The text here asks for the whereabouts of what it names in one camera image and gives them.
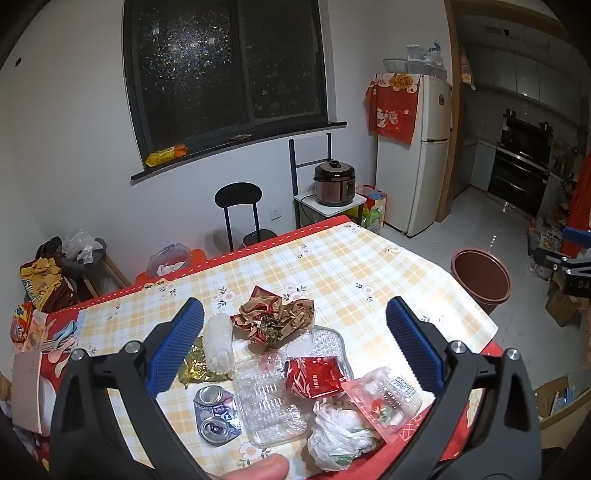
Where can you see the black metal rack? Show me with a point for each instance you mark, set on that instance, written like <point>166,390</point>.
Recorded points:
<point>311,210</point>

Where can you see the dark bin with plastic bag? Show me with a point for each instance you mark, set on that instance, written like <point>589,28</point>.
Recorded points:
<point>83,258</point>

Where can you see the yellow snack packet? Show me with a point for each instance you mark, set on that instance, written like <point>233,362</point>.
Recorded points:
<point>167,155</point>

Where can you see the white refrigerator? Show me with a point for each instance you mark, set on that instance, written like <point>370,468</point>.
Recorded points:
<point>431,161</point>

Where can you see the clear red-edged packet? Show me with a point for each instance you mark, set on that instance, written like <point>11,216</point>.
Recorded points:
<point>383,401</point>

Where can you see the brown pressure cooker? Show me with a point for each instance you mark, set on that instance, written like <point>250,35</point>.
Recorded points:
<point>333,184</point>

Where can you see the white wall socket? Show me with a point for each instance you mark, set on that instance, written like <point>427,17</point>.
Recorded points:
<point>275,214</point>

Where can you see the black round chair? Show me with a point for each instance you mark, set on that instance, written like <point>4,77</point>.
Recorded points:
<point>238,196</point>

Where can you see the colourful gift bag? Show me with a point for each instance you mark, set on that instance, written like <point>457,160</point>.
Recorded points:
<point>373,212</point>

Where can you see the clear plastic containers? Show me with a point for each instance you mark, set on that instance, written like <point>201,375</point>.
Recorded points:
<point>415,62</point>

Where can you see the red stool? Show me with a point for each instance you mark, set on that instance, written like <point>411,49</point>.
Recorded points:
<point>197,257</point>

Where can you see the orange packet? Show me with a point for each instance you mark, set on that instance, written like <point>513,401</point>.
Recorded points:
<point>22,323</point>

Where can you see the brown red wrapper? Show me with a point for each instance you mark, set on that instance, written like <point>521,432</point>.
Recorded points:
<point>272,318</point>

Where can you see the brown round bin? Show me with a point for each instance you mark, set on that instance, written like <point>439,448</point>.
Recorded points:
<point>480,279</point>

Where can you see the clear blister pack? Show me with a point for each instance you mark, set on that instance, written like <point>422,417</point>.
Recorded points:
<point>300,346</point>

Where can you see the clear plastic container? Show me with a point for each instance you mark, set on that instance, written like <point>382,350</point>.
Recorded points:
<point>168,263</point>

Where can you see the red printed cloth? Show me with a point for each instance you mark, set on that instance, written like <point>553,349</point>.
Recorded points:
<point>392,110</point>

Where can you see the person's left hand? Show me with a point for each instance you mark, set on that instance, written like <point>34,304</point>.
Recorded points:
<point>258,468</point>

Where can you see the red printed tablecloth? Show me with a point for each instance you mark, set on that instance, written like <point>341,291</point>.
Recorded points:
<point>60,323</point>

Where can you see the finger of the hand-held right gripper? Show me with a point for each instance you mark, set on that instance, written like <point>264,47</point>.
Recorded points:
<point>578,235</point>
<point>561,263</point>

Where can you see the wooden rack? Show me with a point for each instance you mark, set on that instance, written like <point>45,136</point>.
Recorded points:
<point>115,274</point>

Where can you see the crushed drink can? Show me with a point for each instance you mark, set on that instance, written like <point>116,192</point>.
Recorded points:
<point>217,415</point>

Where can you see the white plastic bag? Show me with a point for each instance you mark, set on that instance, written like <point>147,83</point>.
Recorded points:
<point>341,434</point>

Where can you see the dark window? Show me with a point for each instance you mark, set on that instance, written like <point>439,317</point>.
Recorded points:
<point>226,69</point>

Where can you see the black built-in oven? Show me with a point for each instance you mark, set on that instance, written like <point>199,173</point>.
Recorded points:
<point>521,161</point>

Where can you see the red snack packet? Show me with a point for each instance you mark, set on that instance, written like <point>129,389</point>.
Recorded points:
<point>314,378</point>

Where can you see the gold foil wrapper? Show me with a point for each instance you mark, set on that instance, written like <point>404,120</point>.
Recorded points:
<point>194,369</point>

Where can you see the checkered floral tablecloth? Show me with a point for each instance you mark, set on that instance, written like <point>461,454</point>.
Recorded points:
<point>346,267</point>

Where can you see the cardboard box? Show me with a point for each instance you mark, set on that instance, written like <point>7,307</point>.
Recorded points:
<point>563,307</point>
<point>551,397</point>

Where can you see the white paper box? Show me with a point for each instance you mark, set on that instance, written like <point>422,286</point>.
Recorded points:
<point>31,392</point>

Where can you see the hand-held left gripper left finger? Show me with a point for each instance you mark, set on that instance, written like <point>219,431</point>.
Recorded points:
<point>178,346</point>

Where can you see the clear plastic tray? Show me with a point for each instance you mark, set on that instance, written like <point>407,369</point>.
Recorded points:
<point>270,406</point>

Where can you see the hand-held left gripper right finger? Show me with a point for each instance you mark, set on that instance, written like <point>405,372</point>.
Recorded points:
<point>413,346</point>

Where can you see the black window sill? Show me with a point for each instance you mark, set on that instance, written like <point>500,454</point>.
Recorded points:
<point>277,136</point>

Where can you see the white foam net sleeve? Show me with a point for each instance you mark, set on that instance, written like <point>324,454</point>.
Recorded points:
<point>218,344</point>

